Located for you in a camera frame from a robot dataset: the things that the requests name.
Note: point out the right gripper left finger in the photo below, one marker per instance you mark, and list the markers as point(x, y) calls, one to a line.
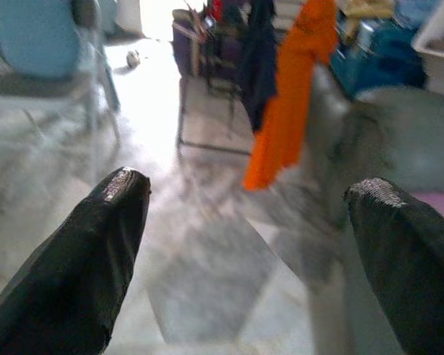
point(66, 277)

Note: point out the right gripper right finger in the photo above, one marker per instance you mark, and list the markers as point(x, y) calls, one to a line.
point(418, 277)

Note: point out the grey folding chair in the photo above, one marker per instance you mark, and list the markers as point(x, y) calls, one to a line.
point(40, 87)

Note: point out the black metal drying rack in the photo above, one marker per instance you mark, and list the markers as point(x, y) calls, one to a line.
point(180, 111)

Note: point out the orange shirt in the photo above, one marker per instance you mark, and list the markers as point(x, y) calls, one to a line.
point(292, 111)

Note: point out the blue bag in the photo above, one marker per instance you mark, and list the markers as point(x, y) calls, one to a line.
point(385, 55)

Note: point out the small white toy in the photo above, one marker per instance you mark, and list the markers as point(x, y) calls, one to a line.
point(133, 58)

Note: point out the white storage box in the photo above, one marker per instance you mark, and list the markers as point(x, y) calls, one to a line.
point(440, 37)

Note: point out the purple armchair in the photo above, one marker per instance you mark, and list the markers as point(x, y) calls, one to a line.
point(183, 48)

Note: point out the dark navy garment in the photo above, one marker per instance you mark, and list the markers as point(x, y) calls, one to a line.
point(259, 66)

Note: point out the beige cloth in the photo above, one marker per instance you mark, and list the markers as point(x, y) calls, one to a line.
point(366, 15)

